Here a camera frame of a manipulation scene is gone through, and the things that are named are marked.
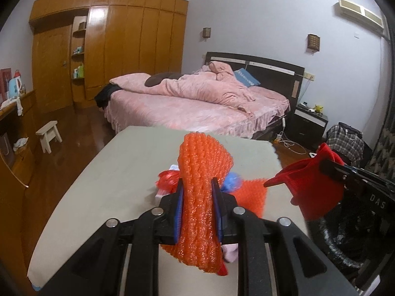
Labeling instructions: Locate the orange foam net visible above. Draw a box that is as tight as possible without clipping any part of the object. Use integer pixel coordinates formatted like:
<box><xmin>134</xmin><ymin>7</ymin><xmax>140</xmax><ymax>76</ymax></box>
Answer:
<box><xmin>230</xmin><ymin>177</ymin><xmax>267</xmax><ymax>218</ymax></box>

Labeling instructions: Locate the blue pillow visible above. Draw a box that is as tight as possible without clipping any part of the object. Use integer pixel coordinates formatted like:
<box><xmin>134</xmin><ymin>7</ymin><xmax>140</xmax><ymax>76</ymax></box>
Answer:
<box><xmin>234</xmin><ymin>68</ymin><xmax>261</xmax><ymax>87</ymax></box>

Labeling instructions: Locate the wall air conditioner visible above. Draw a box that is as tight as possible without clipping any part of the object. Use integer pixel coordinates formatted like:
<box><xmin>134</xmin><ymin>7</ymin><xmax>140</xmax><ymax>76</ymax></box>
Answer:
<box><xmin>336</xmin><ymin>0</ymin><xmax>385</xmax><ymax>33</ymax></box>

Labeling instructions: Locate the small white stool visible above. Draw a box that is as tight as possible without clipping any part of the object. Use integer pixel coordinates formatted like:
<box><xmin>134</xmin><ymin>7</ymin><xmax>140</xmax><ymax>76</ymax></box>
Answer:
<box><xmin>35</xmin><ymin>120</ymin><xmax>62</xmax><ymax>154</ymax></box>

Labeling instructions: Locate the black clothing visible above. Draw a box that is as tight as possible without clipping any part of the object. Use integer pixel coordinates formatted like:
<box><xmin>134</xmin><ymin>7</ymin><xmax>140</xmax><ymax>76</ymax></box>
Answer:
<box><xmin>94</xmin><ymin>83</ymin><xmax>122</xmax><ymax>109</ymax></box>

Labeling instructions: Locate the dark wooden bed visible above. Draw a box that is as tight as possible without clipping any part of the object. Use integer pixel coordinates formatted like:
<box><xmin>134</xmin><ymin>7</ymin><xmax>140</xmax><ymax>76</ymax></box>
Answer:
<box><xmin>103</xmin><ymin>52</ymin><xmax>306</xmax><ymax>141</ymax></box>

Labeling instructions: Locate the wooden wardrobe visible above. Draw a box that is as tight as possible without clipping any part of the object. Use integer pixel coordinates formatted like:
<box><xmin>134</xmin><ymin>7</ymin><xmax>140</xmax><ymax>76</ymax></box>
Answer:
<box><xmin>29</xmin><ymin>0</ymin><xmax>189</xmax><ymax>113</ymax></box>

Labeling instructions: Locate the black trash bin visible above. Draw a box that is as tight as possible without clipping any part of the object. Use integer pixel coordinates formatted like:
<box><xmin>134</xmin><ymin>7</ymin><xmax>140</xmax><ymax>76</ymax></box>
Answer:
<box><xmin>307</xmin><ymin>191</ymin><xmax>395</xmax><ymax>293</ymax></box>

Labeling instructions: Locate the wooden desk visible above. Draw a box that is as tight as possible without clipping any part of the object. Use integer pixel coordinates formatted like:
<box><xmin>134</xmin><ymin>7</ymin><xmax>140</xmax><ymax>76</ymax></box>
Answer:
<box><xmin>0</xmin><ymin>89</ymin><xmax>38</xmax><ymax>188</ymax></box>

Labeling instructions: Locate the red cloth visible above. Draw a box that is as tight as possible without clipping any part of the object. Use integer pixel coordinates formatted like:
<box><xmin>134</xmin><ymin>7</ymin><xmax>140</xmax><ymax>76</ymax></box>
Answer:
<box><xmin>264</xmin><ymin>143</ymin><xmax>346</xmax><ymax>221</ymax></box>

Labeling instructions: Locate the pink packet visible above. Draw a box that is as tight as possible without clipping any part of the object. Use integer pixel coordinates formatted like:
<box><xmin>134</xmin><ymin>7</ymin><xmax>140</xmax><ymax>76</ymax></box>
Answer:
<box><xmin>222</xmin><ymin>243</ymin><xmax>239</xmax><ymax>263</ymax></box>

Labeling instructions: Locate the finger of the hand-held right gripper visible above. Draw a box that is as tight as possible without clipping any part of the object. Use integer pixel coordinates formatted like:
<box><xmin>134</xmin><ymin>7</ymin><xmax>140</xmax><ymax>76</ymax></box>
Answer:
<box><xmin>319</xmin><ymin>160</ymin><xmax>351</xmax><ymax>187</ymax></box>

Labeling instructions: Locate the blue plastic bag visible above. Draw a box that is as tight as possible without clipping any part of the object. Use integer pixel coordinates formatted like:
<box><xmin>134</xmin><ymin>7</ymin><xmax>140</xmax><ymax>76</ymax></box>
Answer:
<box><xmin>220</xmin><ymin>172</ymin><xmax>242</xmax><ymax>193</ymax></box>

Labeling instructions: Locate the blue and white kettle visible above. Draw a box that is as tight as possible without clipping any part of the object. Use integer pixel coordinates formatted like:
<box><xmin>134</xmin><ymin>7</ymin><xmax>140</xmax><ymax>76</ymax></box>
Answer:
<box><xmin>8</xmin><ymin>77</ymin><xmax>26</xmax><ymax>99</ymax></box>

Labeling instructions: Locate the pink duvet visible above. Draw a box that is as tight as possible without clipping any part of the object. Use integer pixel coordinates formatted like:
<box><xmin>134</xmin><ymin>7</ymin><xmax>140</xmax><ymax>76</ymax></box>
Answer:
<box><xmin>109</xmin><ymin>62</ymin><xmax>257</xmax><ymax>113</ymax></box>

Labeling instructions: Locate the plaid bag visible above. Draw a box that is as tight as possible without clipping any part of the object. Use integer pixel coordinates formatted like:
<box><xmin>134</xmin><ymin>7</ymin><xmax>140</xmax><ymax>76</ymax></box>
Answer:
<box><xmin>326</xmin><ymin>123</ymin><xmax>365</xmax><ymax>164</ymax></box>

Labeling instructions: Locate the dark nightstand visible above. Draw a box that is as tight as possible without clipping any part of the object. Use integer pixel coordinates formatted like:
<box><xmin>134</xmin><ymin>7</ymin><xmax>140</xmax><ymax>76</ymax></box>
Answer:
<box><xmin>292</xmin><ymin>103</ymin><xmax>329</xmax><ymax>151</ymax></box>

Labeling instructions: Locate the red picture frame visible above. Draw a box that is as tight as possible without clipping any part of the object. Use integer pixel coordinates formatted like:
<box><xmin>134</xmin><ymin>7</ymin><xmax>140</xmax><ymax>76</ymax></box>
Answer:
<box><xmin>0</xmin><ymin>68</ymin><xmax>13</xmax><ymax>94</ymax></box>

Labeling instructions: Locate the wooden door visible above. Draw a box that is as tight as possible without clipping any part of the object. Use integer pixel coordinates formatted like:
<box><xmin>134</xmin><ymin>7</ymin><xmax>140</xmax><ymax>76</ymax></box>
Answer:
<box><xmin>32</xmin><ymin>25</ymin><xmax>75</xmax><ymax>114</ymax></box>

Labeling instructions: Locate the brown cushion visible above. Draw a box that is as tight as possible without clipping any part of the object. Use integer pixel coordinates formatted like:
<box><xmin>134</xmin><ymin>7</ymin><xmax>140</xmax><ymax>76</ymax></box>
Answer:
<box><xmin>145</xmin><ymin>72</ymin><xmax>182</xmax><ymax>87</ymax></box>

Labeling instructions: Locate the red plastic bag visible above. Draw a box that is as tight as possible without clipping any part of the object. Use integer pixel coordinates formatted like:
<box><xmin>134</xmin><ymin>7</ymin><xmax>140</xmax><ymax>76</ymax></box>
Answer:
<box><xmin>157</xmin><ymin>170</ymin><xmax>181</xmax><ymax>190</ymax></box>

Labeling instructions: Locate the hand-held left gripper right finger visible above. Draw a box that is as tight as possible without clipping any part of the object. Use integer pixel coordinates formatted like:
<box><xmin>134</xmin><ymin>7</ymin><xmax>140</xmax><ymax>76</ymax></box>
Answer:
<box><xmin>211</xmin><ymin>179</ymin><xmax>360</xmax><ymax>296</ymax></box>

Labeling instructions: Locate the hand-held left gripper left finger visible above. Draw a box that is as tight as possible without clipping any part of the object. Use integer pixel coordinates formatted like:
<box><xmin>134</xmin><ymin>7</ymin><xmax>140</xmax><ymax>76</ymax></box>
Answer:
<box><xmin>40</xmin><ymin>180</ymin><xmax>186</xmax><ymax>296</ymax></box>

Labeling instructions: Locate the pink bedspread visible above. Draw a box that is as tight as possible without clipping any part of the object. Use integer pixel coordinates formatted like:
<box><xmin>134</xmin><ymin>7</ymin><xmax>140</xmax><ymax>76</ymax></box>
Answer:
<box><xmin>103</xmin><ymin>86</ymin><xmax>291</xmax><ymax>139</ymax></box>

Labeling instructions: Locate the orange knitted sock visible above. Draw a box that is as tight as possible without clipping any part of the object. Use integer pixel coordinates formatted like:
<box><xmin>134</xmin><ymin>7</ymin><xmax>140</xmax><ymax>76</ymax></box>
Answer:
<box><xmin>160</xmin><ymin>132</ymin><xmax>234</xmax><ymax>276</ymax></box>

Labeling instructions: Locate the patterned curtain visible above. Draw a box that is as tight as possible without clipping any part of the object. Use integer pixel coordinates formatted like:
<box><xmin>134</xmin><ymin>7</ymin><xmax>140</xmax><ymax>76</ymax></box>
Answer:
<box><xmin>367</xmin><ymin>120</ymin><xmax>395</xmax><ymax>185</ymax></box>

